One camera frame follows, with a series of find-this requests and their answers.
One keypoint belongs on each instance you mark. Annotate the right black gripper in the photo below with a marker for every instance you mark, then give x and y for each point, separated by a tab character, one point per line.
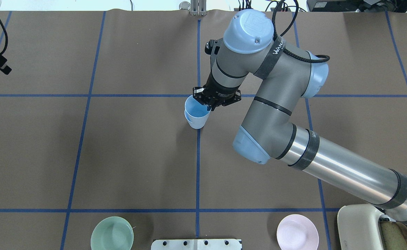
218	91

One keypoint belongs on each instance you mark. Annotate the light blue cup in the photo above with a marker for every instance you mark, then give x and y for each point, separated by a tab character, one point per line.
194	108
196	122

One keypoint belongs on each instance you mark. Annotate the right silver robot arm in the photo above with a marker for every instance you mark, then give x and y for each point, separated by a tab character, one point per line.
251	45

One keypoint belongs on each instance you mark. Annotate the pink bowl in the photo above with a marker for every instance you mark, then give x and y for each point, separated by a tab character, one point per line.
297	232

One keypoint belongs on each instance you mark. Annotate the green bowl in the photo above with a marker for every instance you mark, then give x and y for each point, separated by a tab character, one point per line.
112	233

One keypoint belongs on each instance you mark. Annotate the cream white toaster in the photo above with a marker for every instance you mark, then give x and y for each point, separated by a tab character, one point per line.
359	228

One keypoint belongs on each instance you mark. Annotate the toast bread slice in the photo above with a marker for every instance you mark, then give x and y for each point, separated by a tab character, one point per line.
393	235

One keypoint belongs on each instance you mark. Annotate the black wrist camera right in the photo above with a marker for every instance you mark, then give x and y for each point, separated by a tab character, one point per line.
212	47

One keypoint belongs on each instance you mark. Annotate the aluminium frame post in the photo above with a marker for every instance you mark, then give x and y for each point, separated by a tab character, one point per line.
198	7

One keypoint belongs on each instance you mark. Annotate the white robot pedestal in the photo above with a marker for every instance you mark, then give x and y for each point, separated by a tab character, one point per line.
197	244

